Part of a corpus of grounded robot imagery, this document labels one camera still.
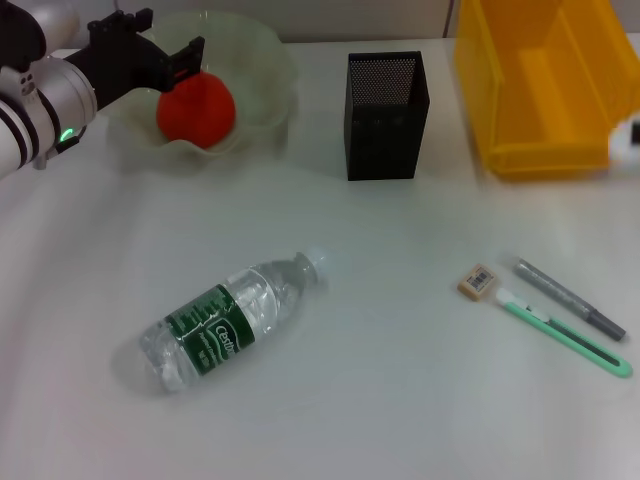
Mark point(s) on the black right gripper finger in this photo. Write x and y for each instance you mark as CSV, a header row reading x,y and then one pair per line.
x,y
636,132

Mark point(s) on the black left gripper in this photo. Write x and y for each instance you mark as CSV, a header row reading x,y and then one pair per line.
x,y
117,65

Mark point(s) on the white paper ball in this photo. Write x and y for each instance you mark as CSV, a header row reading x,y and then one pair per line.
x,y
622,142

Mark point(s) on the red orange fruit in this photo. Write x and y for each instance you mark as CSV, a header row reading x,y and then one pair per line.
x,y
200,115

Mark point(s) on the grey marker pen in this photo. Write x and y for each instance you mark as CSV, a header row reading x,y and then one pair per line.
x,y
560,292

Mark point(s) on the green utility knife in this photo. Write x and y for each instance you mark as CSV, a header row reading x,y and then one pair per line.
x,y
565,337

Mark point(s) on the beige barcode eraser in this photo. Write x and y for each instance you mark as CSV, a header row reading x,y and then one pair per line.
x,y
478,282

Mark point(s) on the clear green label water bottle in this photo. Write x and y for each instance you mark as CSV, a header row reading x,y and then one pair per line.
x,y
215,330

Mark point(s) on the translucent wavy fruit plate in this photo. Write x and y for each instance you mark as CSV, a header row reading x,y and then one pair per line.
x,y
260,75

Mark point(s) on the black mesh pen holder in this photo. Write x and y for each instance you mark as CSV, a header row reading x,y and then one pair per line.
x,y
385,145

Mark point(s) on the yellow plastic storage bin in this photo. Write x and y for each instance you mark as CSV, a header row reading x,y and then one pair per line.
x,y
550,155

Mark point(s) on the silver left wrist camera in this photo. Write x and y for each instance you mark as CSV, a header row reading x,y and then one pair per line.
x,y
60,20

